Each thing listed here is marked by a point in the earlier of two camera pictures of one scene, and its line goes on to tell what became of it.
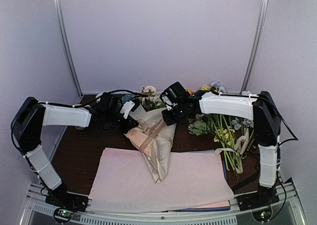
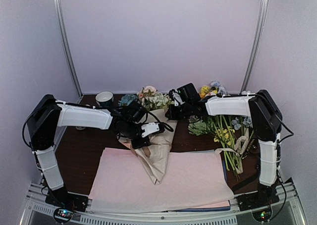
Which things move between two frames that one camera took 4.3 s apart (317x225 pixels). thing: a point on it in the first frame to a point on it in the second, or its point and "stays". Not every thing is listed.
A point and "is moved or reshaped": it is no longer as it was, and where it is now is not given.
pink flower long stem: [149, 90] stays
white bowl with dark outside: [102, 97] stays
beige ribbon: [152, 135] is moved or reshaped
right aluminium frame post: [251, 67] stays
